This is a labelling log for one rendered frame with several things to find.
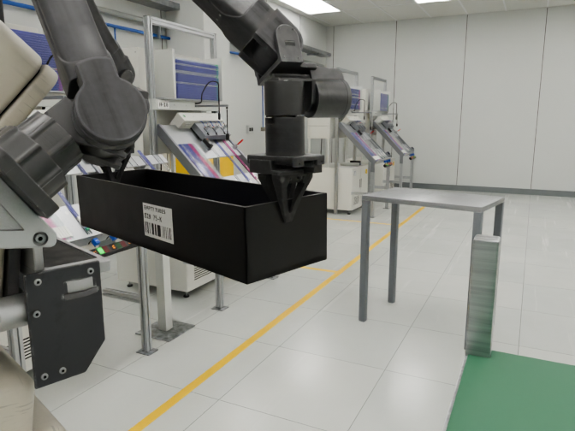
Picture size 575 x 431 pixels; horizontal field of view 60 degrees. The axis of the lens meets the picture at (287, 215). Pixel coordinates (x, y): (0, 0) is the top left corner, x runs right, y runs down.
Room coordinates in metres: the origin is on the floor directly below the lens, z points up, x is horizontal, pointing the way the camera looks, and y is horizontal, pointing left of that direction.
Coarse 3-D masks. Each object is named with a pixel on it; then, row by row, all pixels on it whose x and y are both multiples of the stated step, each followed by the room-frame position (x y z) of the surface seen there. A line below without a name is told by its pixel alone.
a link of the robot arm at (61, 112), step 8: (56, 104) 0.56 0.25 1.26; (64, 104) 0.57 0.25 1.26; (72, 104) 0.57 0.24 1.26; (48, 112) 0.56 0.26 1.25; (56, 112) 0.56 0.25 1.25; (64, 112) 0.56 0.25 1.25; (56, 120) 0.56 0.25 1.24; (64, 120) 0.56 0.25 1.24; (72, 120) 0.56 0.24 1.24; (64, 128) 0.56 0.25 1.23; (72, 128) 0.56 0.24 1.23; (72, 136) 0.56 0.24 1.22; (80, 136) 0.56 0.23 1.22; (80, 144) 0.56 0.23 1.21; (88, 144) 0.56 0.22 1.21; (88, 152) 0.59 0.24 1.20; (96, 152) 0.59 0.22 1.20; (104, 152) 0.58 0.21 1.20; (112, 152) 0.57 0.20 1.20; (120, 152) 0.57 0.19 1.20; (96, 160) 0.61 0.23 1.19; (104, 160) 0.60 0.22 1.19; (112, 160) 0.60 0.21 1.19; (120, 160) 0.62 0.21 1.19
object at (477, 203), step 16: (384, 192) 3.05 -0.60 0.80; (400, 192) 3.05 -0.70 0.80; (416, 192) 3.05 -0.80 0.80; (432, 192) 3.05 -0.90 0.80; (448, 192) 3.05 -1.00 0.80; (368, 208) 2.94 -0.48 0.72; (448, 208) 2.63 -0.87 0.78; (464, 208) 2.58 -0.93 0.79; (480, 208) 2.53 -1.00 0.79; (496, 208) 2.88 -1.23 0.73; (368, 224) 2.94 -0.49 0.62; (480, 224) 2.53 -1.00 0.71; (496, 224) 2.87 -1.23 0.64; (368, 240) 2.95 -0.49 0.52; (368, 256) 2.96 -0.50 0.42; (368, 272) 2.96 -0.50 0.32
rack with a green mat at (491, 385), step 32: (480, 256) 0.58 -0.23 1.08; (480, 288) 0.58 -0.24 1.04; (480, 320) 0.58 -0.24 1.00; (480, 352) 0.58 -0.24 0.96; (480, 384) 0.51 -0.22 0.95; (512, 384) 0.51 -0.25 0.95; (544, 384) 0.51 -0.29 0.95; (448, 416) 0.46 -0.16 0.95; (480, 416) 0.45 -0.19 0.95; (512, 416) 0.45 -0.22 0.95; (544, 416) 0.45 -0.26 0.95
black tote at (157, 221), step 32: (96, 192) 1.01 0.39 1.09; (128, 192) 0.91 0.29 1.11; (160, 192) 0.83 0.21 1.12; (192, 192) 1.06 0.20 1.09; (224, 192) 0.98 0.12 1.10; (256, 192) 0.91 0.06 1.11; (320, 192) 0.79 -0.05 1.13; (96, 224) 1.02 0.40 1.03; (128, 224) 0.92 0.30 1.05; (160, 224) 0.83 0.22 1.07; (192, 224) 0.76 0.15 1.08; (224, 224) 0.70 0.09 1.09; (256, 224) 0.69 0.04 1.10; (288, 224) 0.73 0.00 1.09; (320, 224) 0.78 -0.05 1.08; (192, 256) 0.77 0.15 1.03; (224, 256) 0.71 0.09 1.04; (256, 256) 0.69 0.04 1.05; (288, 256) 0.73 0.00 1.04; (320, 256) 0.78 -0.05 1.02
